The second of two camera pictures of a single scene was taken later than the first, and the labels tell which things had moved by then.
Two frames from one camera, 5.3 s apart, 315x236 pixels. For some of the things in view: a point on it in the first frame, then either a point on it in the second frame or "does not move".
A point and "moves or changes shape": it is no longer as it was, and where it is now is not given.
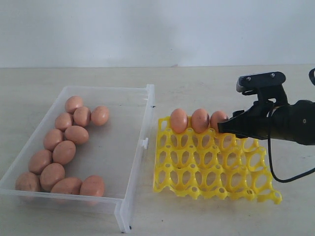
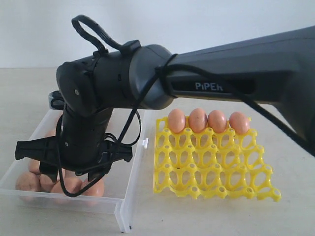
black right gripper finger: [252, 123] -> [49, 169]
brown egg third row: [63, 152] moves or changes shape
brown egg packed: [200, 119] does not move
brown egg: [68, 185] does not move
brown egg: [216, 117] does not move
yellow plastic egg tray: [211, 164] does not move
